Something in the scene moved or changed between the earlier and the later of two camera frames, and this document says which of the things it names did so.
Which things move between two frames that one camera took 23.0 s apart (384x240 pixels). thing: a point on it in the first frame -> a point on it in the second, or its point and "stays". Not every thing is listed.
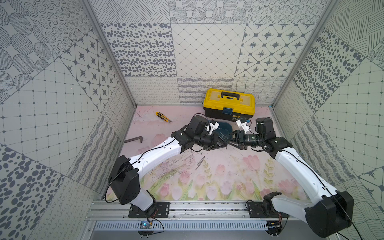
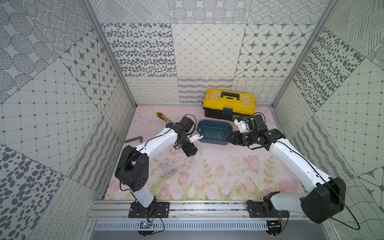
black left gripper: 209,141 -> 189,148
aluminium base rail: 118,210 stays
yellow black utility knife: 164,118 stays
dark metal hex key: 140,137 stays
